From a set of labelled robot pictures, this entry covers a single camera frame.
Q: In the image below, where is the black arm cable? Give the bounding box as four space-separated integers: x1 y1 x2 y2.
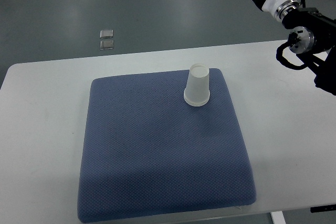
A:
275 40 312 71

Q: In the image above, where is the black table control panel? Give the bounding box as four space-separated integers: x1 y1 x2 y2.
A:
310 204 336 213

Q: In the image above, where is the white paper cup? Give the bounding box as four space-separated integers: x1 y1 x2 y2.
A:
184 63 210 102
184 97 209 107

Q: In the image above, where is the lower metal floor plate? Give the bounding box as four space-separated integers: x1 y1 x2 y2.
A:
100 39 114 50

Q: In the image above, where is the white table leg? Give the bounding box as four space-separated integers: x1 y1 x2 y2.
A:
270 211 286 224

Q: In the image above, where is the upper metal floor plate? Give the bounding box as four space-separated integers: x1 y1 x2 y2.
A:
100 29 113 39

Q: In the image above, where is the blue textured cushion mat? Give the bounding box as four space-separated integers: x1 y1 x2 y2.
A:
77 68 256 223

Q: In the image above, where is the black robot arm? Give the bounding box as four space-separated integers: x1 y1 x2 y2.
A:
275 0 335 95

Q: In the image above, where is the white paper cup on cushion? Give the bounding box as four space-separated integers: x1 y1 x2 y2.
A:
184 97 209 107

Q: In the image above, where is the metal floor plate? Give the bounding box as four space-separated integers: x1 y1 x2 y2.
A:
100 39 114 50
100 29 113 39

